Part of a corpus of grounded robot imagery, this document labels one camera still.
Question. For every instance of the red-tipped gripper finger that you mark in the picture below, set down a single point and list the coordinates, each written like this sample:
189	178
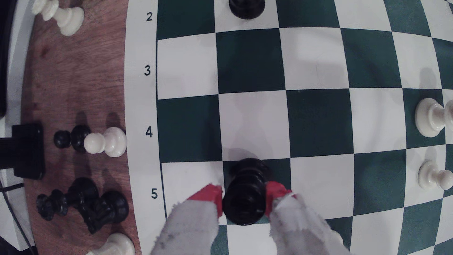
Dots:
300	230
191	230

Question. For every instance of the tall black chess piece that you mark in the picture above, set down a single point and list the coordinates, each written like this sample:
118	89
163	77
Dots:
246	194

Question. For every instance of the white chess knight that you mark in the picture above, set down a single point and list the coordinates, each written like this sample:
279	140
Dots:
116	245

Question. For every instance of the black chess knight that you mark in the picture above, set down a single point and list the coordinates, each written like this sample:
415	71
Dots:
106	210

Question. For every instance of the black chess queen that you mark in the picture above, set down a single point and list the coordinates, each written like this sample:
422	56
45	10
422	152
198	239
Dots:
83	193

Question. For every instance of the white chess pawn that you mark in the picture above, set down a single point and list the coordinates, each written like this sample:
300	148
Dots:
108	141
430	175

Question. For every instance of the black chess pawn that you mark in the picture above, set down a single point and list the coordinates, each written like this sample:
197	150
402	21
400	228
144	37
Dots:
79	138

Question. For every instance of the white chess bishop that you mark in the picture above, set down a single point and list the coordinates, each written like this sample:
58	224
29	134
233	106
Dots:
428	118

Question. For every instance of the green and white chess mat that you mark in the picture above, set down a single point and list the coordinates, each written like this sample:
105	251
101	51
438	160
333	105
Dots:
318	53

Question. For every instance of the black chess rook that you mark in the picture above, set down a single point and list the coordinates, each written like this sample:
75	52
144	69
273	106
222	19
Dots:
246	9

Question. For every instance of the white chess piece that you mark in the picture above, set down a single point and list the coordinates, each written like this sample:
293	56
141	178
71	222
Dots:
67	19

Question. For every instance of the black stand block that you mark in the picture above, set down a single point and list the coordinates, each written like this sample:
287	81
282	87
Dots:
26	150

